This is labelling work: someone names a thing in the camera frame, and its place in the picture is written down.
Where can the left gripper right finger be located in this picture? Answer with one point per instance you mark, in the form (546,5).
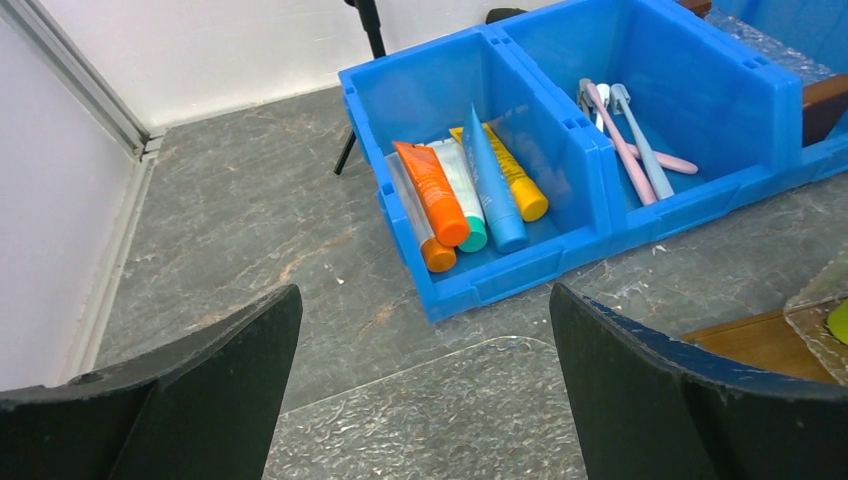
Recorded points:
(648,406)

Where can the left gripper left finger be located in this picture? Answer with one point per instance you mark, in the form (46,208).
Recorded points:
(204,406)

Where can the oval wooden tray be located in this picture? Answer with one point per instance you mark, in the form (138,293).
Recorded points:
(765,341)

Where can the clear acrylic toothbrush holder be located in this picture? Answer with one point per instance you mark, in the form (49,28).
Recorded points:
(808,312)

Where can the orange toothpaste tube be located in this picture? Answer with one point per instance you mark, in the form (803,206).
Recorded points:
(436,195)

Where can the blue three-compartment bin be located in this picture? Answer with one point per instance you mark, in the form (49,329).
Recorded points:
(698,93)

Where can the black microphone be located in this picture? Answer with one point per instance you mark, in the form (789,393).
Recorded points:
(502,13)

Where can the acrylic holder with wood ends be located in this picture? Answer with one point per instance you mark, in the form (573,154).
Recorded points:
(808,38)

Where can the green toothpaste tube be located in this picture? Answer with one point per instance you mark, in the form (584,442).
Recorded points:
(837,322)

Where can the clear orange-capped tube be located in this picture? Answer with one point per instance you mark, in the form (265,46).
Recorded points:
(437,257)

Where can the clear textured glass mat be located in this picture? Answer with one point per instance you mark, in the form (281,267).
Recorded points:
(495,410)

